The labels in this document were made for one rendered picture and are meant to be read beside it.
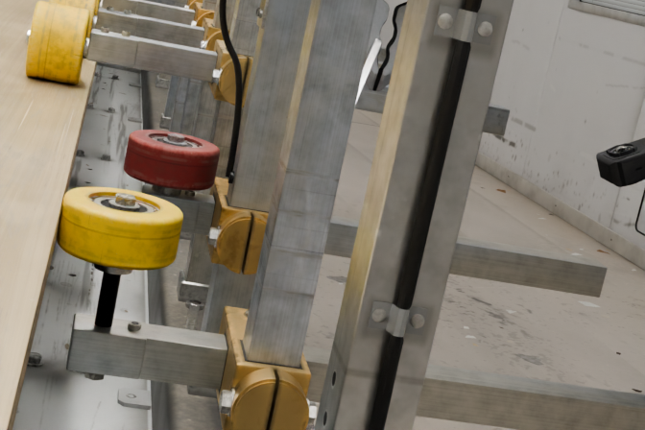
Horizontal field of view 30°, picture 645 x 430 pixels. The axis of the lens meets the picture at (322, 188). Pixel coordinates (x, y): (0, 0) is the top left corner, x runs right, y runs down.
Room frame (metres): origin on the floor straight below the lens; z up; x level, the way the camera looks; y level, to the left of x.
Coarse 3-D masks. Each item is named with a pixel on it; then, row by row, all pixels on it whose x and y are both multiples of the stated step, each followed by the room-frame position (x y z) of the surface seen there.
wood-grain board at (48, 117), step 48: (0, 0) 1.93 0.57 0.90; (48, 0) 2.10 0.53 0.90; (0, 48) 1.40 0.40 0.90; (0, 96) 1.10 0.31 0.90; (48, 96) 1.15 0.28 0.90; (0, 144) 0.90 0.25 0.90; (48, 144) 0.94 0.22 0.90; (0, 192) 0.76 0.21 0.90; (48, 192) 0.79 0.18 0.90; (0, 240) 0.66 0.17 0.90; (48, 240) 0.68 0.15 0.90; (0, 288) 0.58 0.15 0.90; (0, 336) 0.51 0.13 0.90; (0, 384) 0.46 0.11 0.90
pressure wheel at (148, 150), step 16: (128, 144) 1.02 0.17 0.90; (144, 144) 1.00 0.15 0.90; (160, 144) 1.00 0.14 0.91; (176, 144) 1.02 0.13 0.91; (192, 144) 1.04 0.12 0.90; (208, 144) 1.04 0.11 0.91; (128, 160) 1.01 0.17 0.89; (144, 160) 1.00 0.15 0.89; (160, 160) 0.99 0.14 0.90; (176, 160) 0.99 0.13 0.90; (192, 160) 1.00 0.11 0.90; (208, 160) 1.01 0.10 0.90; (144, 176) 0.99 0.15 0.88; (160, 176) 0.99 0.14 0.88; (176, 176) 0.99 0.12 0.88; (192, 176) 1.00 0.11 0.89; (208, 176) 1.01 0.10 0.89; (160, 192) 1.02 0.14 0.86; (176, 192) 1.02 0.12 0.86
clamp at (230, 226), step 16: (224, 192) 1.03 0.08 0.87; (224, 208) 0.98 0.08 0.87; (240, 208) 0.98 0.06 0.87; (224, 224) 0.97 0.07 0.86; (240, 224) 0.96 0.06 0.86; (256, 224) 0.96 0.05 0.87; (208, 240) 0.97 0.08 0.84; (224, 240) 0.96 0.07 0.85; (240, 240) 0.96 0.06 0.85; (256, 240) 0.96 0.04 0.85; (224, 256) 0.96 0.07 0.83; (240, 256) 0.96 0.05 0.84; (256, 256) 0.96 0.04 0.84; (240, 272) 0.96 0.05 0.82
